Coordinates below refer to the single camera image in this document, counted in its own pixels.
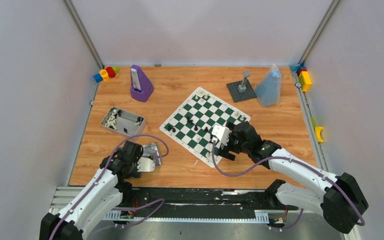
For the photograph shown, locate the silver tin lid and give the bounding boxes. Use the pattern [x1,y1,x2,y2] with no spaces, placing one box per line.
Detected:
[142,142,162,166]

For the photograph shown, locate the green white chess board mat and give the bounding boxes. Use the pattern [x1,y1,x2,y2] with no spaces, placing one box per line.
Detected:
[159,87,251,168]

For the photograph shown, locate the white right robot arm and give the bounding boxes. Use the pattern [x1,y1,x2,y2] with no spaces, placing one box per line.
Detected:
[210,121,369,234]

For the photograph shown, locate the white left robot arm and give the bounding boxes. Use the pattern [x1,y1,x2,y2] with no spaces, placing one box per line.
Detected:
[39,141,162,240]

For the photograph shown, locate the white chess pieces in tin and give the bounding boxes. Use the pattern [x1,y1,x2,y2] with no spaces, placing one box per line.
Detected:
[104,110,118,130]

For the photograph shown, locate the silver tin box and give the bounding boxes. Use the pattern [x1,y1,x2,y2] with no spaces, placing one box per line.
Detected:
[100,106,147,137]

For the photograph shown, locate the grey lego baseplate with tower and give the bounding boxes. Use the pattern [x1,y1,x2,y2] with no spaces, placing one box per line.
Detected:
[226,71,257,103]

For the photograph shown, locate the blue plastic bag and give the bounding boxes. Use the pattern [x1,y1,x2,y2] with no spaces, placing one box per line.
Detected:
[254,64,282,107]

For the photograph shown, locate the purple metronome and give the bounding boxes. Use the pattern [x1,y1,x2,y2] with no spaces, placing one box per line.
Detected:
[130,64,154,103]

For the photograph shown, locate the yellow curved block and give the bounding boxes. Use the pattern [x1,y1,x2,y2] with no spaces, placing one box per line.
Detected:
[314,126,325,143]

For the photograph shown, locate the colourful toy block stack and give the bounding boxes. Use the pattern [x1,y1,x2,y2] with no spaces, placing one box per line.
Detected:
[93,66,120,83]

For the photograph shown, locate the yellow red blue duplo bricks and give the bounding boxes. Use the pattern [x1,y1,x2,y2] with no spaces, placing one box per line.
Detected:
[289,64,312,92]

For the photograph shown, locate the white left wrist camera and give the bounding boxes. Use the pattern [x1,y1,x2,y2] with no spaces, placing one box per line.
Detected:
[137,157,156,173]

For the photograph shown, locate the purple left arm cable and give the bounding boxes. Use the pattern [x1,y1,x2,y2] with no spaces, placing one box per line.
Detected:
[47,133,170,240]

